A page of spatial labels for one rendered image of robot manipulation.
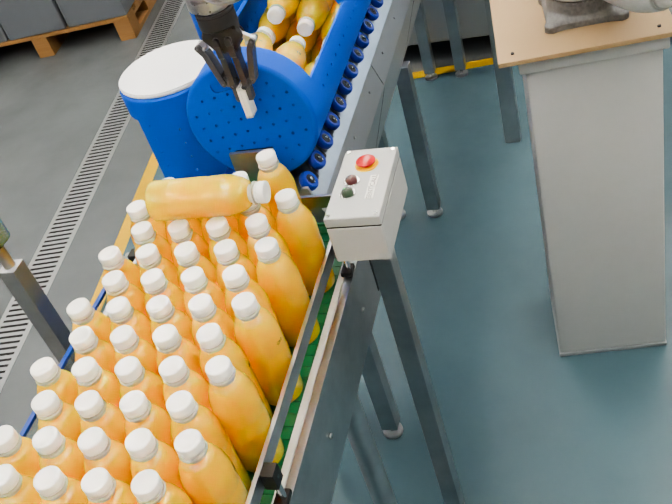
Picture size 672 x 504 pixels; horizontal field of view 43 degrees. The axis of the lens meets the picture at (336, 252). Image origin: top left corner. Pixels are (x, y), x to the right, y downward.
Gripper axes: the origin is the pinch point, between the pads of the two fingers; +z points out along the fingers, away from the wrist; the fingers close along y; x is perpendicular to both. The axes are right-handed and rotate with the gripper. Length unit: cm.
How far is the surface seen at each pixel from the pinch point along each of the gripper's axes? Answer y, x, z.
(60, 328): -36, -40, 23
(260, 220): 11.5, -33.7, 4.3
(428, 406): 28, -24, 67
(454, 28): 6, 199, 91
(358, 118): 10.5, 32.5, 27.3
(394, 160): 32.0, -16.4, 6.3
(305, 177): 8.0, -2.8, 18.3
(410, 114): 5, 101, 71
